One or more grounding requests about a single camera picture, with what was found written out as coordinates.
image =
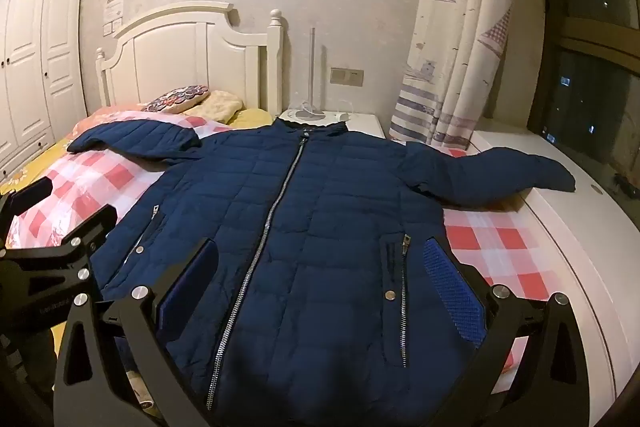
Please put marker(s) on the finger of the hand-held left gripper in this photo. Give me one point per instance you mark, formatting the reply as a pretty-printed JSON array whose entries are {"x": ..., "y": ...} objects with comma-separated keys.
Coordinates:
[
  {"x": 75, "y": 242},
  {"x": 27, "y": 202}
]

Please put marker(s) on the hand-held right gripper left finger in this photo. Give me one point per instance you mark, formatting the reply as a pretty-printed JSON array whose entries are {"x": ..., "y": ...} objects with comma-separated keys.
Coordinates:
[{"x": 187, "y": 287}]

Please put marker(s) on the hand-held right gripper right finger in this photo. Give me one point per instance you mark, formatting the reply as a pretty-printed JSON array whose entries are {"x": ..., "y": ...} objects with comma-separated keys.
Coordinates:
[{"x": 452, "y": 287}]

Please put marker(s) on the navy blue puffer jacket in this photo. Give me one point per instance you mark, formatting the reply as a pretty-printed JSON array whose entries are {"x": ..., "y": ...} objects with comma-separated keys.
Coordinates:
[{"x": 320, "y": 232}]

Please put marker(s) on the red white checked blanket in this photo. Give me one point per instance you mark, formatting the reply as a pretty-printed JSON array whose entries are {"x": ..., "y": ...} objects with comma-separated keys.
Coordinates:
[{"x": 500, "y": 247}]

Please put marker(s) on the white wardrobe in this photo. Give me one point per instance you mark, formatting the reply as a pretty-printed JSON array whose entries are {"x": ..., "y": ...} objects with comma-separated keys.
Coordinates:
[{"x": 35, "y": 57}]

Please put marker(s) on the white window bench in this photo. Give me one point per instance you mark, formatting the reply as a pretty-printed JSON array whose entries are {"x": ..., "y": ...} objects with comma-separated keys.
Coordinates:
[{"x": 585, "y": 227}]

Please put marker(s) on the patterned round pillow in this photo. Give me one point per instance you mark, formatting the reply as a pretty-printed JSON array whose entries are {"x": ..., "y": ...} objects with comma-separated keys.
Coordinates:
[{"x": 175, "y": 99}]

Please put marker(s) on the cream yellow pillow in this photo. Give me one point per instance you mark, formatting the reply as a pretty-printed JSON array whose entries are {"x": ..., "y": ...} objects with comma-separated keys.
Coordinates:
[{"x": 217, "y": 106}]

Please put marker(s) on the white nightstand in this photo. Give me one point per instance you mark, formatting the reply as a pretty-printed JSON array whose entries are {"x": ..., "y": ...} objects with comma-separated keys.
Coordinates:
[{"x": 362, "y": 127}]

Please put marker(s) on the white wooden bed headboard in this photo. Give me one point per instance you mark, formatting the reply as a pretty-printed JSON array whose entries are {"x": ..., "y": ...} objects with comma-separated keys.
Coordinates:
[{"x": 185, "y": 57}]

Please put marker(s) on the white lamp with thin pole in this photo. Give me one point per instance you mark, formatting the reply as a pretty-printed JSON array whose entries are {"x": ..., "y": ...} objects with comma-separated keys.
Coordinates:
[{"x": 313, "y": 67}]

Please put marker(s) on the printed cream curtain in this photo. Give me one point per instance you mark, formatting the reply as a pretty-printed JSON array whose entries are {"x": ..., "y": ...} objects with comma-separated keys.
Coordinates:
[{"x": 460, "y": 32}]

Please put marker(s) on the wall switch panel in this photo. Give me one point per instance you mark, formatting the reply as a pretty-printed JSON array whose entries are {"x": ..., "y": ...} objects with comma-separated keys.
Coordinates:
[{"x": 346, "y": 76}]

